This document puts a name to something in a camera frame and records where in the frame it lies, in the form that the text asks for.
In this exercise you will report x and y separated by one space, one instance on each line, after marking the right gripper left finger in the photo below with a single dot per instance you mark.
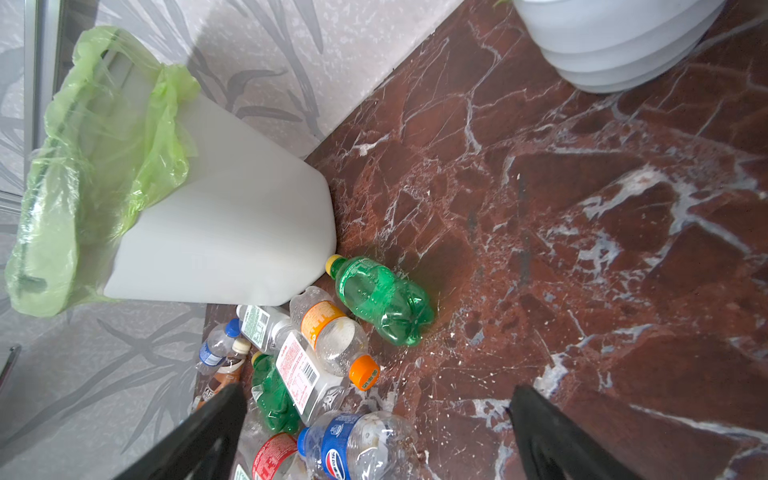
202 447

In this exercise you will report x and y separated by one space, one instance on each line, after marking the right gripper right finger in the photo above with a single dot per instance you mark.
551 446

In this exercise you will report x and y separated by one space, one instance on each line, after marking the small bottle blue label crushed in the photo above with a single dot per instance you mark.
376 445

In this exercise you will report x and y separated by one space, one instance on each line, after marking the white trash bin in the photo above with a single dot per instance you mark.
252 224

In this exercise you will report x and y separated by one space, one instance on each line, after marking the green plastic bin liner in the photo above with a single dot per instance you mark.
114 147

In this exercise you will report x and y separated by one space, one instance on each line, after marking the long clear bottle red label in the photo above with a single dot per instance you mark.
270 458

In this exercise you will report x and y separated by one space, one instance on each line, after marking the green bottle middle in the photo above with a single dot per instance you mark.
273 401

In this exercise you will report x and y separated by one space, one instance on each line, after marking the clear bottle pink label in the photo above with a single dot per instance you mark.
313 390

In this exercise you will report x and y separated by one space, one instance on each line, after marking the clear bottle green label upper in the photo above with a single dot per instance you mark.
261 325

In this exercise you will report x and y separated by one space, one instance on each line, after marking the clear bottle orange label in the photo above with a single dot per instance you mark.
339 342

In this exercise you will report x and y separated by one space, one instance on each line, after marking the green bottle yellow cap right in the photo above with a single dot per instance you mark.
399 309

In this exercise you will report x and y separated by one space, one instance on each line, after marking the potted plant white pot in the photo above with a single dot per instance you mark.
611 46

